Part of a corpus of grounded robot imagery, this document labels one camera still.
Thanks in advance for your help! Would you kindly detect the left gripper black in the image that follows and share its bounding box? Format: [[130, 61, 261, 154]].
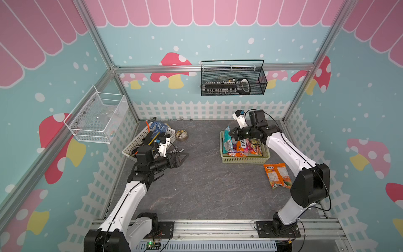
[[149, 152, 188, 172]]

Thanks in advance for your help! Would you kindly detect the orange Fox's candy bag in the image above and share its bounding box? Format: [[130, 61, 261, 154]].
[[227, 151, 250, 158]]

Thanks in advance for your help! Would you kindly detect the light green perforated basket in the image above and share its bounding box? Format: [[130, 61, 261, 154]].
[[219, 131, 271, 164]]

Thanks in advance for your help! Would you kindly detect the teal candy bag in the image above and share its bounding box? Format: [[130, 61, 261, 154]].
[[222, 126, 234, 154]]

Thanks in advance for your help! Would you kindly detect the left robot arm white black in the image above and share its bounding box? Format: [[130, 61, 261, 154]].
[[84, 146, 189, 252]]

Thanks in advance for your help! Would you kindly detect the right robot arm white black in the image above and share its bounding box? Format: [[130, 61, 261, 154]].
[[229, 109, 330, 237]]

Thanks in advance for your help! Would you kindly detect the white perforated plastic basket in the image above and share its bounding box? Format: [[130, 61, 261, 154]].
[[122, 126, 176, 162]]

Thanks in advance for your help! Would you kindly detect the electronics in mesh basket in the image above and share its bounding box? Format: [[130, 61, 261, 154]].
[[201, 78, 251, 96]]

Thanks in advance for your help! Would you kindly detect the clear packing tape roll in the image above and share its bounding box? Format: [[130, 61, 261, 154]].
[[175, 130, 188, 142]]

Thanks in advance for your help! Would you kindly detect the green lit circuit board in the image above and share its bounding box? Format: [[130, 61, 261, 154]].
[[145, 241, 161, 251]]

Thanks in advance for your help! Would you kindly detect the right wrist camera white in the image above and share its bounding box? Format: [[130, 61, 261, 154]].
[[233, 110, 248, 129]]

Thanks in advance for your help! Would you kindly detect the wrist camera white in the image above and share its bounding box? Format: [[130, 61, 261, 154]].
[[233, 110, 248, 129], [157, 138, 171, 157]]

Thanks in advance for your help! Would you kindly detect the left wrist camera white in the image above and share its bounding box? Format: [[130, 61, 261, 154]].
[[157, 138, 171, 157]]

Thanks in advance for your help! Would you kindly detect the orange snack bag by wall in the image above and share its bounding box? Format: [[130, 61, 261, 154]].
[[263, 163, 292, 189]]

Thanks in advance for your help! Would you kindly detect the black wire mesh wall basket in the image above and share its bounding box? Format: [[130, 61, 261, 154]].
[[200, 59, 268, 96]]

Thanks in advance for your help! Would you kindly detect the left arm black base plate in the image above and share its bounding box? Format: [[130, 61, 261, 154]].
[[139, 221, 175, 239]]

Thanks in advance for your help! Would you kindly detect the white wire wall basket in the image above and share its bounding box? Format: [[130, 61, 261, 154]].
[[64, 86, 129, 144]]

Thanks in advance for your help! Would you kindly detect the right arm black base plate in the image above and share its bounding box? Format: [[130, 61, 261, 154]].
[[254, 220, 301, 239]]

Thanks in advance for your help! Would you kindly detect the aluminium front rail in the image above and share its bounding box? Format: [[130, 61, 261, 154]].
[[88, 218, 342, 242]]

